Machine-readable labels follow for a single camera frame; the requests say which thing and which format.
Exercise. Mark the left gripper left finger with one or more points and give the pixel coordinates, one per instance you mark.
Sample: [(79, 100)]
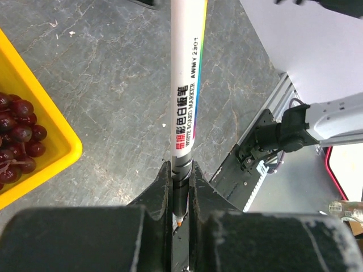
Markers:
[(136, 237)]

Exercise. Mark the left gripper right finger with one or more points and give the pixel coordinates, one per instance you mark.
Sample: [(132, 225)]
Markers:
[(222, 238)]

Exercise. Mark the white whiteboard marker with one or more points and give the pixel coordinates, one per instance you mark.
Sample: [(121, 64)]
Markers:
[(188, 20)]

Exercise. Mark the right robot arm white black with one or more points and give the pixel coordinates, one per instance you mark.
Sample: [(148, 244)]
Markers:
[(337, 122)]

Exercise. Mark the yellow plastic tray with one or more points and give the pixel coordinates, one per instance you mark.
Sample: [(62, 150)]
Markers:
[(63, 147)]

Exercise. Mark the dark red grapes bunch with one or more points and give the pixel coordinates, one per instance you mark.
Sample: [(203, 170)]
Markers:
[(21, 138)]

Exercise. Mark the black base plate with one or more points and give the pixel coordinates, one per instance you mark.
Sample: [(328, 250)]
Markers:
[(237, 175)]

